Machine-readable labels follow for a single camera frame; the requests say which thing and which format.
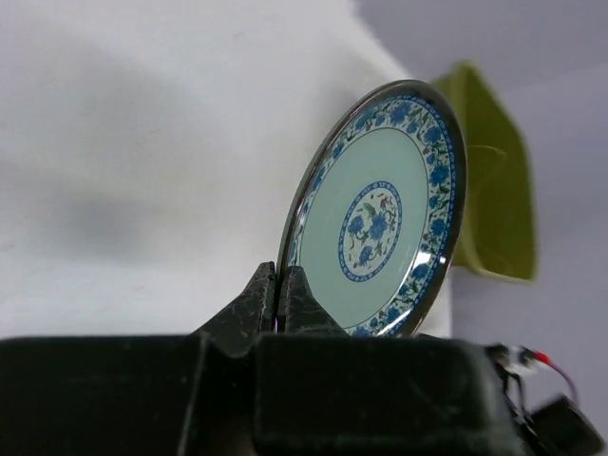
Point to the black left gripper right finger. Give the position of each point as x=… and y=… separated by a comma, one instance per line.
x=318, y=393

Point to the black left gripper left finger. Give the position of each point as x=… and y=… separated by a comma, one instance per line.
x=135, y=394

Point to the blue patterned small plate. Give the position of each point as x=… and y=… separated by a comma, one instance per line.
x=376, y=217

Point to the olive green plastic bin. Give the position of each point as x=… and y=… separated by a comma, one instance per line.
x=498, y=237

